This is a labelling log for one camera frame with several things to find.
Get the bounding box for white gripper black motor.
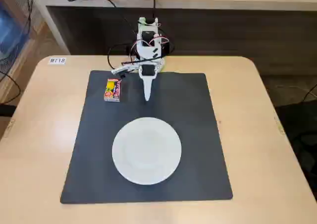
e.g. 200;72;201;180
138;64;159;102

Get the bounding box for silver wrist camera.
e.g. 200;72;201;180
110;64;139;79

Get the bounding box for lemon candy box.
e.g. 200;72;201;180
103;78;124;104

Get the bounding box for thin black hanging cable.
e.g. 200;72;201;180
24;0;35;38

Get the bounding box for white round dish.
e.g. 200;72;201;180
111;116;182;186

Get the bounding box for dark grey square mat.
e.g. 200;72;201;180
60;70;233;205

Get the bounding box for white MT18 label sticker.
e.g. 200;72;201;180
48;57;67;65

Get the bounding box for black cable on floor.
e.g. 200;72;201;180
0;70;21;104

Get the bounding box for black straight power cable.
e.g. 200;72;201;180
148;0;157;19

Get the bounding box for black office chair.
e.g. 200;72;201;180
275;102;317;175

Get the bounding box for blue plastic container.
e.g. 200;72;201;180
0;0;28;59

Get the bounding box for thin light-coloured cable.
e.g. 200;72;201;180
301;83;317;103

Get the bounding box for beige counter desk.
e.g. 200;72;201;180
33;0;317;56

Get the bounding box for black chair part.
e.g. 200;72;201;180
0;104;17;117

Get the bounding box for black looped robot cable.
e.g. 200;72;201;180
107;44;131;70

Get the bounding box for metal table edge latch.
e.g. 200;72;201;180
273;116;286;135

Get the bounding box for white five-joint robot arm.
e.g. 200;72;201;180
128;17;172;72

